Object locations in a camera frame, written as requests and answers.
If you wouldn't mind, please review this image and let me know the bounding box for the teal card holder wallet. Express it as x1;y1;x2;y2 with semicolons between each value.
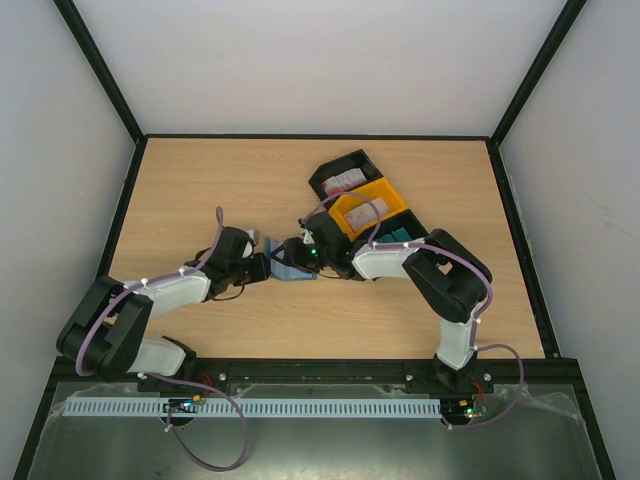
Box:
264;237;317;281

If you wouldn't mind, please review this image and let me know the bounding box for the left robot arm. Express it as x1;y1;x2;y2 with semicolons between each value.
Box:
56;226;270;380

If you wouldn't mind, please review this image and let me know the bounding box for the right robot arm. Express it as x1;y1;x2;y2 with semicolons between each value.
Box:
265;212;493;392

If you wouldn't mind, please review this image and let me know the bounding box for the white pink card stack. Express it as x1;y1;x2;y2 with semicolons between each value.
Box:
344;197;390;230

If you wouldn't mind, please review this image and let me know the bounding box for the red white card stack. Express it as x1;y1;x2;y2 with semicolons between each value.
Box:
321;168;367;195

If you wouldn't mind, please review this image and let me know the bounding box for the teal card stack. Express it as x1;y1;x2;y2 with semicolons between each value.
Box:
376;228;413;243

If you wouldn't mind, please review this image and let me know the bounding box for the black bin with teal cards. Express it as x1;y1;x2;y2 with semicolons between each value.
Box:
374;209;429;243

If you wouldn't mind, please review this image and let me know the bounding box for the black bin with red cards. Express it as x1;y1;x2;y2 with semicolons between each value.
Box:
308;149;383;200

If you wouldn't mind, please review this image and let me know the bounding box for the yellow plastic bin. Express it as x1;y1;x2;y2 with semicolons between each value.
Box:
328;178;408;240

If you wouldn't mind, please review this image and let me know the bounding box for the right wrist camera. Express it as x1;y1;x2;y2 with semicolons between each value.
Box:
299;223;313;245

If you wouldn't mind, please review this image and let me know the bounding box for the black enclosure frame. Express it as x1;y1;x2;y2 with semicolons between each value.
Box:
9;0;616;480

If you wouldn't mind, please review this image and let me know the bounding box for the white slotted cable duct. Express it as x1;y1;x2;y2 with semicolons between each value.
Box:
61;397;442;419

